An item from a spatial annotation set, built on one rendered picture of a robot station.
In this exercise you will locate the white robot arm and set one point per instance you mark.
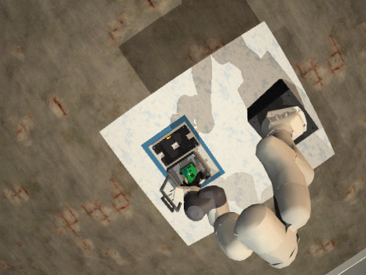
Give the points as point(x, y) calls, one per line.
point(273, 238)

